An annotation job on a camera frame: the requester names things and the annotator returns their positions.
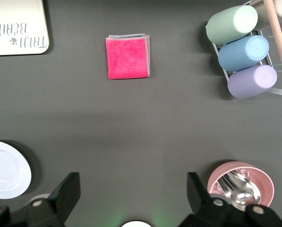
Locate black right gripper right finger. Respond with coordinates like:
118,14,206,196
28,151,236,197
178,172,282,227

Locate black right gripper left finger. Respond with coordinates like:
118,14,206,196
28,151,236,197
0,172,81,227

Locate white ribbed plate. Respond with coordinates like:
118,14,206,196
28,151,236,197
0,140,33,200

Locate metal scoop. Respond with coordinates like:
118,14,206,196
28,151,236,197
215,170,262,211

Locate pink bowl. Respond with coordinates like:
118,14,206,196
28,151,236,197
206,161,275,212

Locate pale purple cup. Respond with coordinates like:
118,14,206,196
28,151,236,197
227,64,278,99

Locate pale blue cup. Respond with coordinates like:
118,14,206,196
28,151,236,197
217,35,270,72

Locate pink folded cloth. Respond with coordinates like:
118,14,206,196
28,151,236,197
105,33,151,81

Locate pale green cup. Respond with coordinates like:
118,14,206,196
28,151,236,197
205,5,259,46

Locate cream tray with bear print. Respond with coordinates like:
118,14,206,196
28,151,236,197
0,0,51,57

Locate white wire cup rack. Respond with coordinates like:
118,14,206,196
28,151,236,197
211,0,282,98

